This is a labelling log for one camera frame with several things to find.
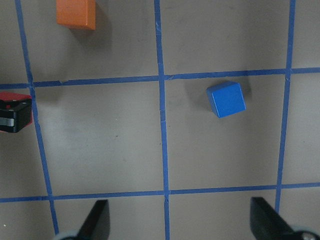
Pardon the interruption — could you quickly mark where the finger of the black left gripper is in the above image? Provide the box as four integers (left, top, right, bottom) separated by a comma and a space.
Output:
0, 99, 33, 133

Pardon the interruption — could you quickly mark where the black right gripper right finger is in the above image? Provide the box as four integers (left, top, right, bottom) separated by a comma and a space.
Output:
250, 197, 300, 240

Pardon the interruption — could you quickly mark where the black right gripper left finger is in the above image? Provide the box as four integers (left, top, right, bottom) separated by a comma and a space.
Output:
75, 199, 111, 240

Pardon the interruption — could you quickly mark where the orange wooden block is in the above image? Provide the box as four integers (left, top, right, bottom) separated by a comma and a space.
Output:
55, 0, 96, 31

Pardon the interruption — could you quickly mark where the blue wooden block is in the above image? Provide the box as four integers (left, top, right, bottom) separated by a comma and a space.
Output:
206, 81, 247, 118

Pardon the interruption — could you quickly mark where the brown paper table cover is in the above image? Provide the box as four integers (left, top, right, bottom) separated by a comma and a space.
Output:
0, 0, 320, 240

